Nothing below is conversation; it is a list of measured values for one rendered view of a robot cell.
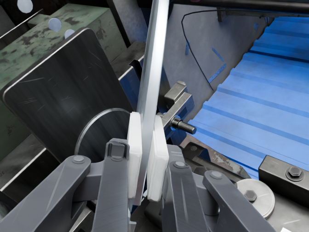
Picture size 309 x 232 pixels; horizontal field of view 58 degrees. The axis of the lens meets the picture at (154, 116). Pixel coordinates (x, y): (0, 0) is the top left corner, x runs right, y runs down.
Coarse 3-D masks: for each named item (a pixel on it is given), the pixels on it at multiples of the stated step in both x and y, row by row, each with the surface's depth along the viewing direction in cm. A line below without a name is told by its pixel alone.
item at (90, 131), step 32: (32, 64) 32; (64, 64) 34; (96, 64) 38; (0, 96) 30; (32, 96) 32; (64, 96) 36; (96, 96) 39; (32, 128) 34; (64, 128) 37; (96, 128) 41; (96, 160) 43
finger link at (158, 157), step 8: (160, 120) 20; (160, 128) 19; (152, 136) 18; (160, 136) 17; (152, 144) 17; (160, 144) 16; (152, 152) 17; (160, 152) 15; (152, 160) 16; (160, 160) 15; (152, 168) 15; (160, 168) 15; (152, 176) 15; (160, 176) 15; (152, 184) 15; (160, 184) 15; (152, 192) 15; (160, 192) 16; (152, 200) 16
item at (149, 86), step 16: (160, 0) 19; (160, 16) 19; (160, 32) 18; (160, 48) 18; (144, 64) 36; (160, 64) 18; (144, 80) 25; (144, 96) 19; (144, 112) 18; (144, 128) 18; (144, 144) 18; (144, 160) 18; (144, 176) 19; (128, 208) 22; (128, 224) 22
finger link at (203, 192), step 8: (168, 152) 17; (176, 152) 17; (168, 160) 16; (176, 160) 16; (200, 176) 15; (200, 184) 14; (200, 192) 14; (208, 192) 14; (200, 200) 14; (208, 200) 14; (208, 208) 14; (216, 208) 14
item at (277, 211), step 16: (192, 160) 40; (240, 176) 39; (256, 192) 35; (272, 192) 35; (256, 208) 34; (272, 208) 34; (288, 208) 34; (304, 208) 34; (144, 224) 38; (160, 224) 35; (272, 224) 33; (288, 224) 33; (304, 224) 32
